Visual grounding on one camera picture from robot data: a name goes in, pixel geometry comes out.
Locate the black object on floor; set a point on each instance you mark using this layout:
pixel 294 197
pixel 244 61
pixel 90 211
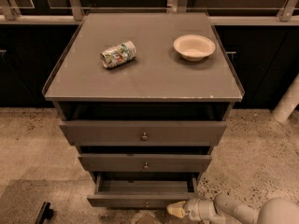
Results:
pixel 45 213

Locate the grey bottom drawer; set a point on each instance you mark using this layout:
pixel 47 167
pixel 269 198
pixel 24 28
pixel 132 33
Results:
pixel 142 190

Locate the grey top drawer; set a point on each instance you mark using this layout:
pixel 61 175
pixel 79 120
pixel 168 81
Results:
pixel 143 133

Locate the grey middle drawer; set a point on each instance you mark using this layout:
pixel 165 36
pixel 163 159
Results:
pixel 144 162

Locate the grey drawer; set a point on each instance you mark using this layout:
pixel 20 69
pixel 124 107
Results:
pixel 143 133
pixel 142 190
pixel 144 162

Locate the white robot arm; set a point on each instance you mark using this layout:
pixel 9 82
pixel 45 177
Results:
pixel 254 178

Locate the grey drawer cabinet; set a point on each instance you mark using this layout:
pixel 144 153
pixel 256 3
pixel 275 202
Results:
pixel 158 84

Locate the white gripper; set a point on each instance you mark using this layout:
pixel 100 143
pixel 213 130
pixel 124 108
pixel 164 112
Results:
pixel 193 208

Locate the white paper bowl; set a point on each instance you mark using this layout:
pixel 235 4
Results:
pixel 194 48

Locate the crushed printed soda can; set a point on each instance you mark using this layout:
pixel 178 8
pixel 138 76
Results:
pixel 118 55

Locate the metal window railing frame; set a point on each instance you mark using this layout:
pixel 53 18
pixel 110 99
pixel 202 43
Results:
pixel 217 12

